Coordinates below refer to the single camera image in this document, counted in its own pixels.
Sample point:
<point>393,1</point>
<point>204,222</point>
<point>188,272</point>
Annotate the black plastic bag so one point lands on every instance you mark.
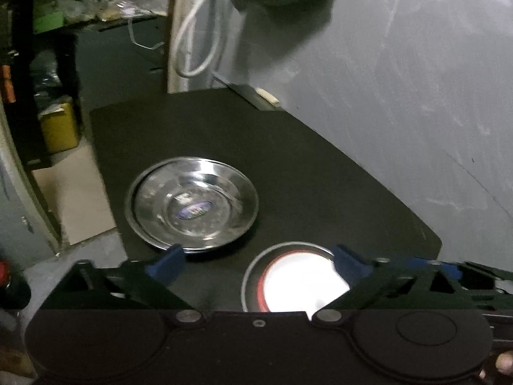
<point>46,76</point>

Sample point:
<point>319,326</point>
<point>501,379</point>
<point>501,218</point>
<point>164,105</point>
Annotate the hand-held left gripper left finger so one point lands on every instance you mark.
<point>168,264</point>

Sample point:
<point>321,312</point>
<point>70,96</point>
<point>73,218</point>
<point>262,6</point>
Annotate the plain steel plate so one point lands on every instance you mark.
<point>129,216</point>

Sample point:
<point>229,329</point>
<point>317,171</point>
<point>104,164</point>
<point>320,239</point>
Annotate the yellow bucket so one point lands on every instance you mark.
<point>60,128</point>

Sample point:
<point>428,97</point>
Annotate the person's right hand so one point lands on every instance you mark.
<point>505,363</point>

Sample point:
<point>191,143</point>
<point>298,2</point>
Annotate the green box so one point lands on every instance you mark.
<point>49,22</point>

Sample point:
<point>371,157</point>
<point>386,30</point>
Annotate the steel plate with blue sticker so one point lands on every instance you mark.
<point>192,208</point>

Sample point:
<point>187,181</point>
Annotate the steel bowl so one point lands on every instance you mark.
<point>247,280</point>

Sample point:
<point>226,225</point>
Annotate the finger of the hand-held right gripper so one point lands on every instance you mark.
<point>489,294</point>
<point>481,270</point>

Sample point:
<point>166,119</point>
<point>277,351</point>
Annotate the dark cabinet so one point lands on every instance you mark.
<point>120,76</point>

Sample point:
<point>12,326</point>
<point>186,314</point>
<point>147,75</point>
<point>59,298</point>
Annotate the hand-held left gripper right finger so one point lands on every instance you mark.
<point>348,264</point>

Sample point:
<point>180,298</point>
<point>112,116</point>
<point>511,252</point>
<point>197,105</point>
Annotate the orange cloth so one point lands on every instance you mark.
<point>7,84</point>

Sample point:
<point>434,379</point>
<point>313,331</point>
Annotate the white ceramic bowl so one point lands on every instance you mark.
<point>304,284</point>

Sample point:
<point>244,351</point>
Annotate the flat cardboard sheet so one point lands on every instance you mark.
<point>72,196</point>

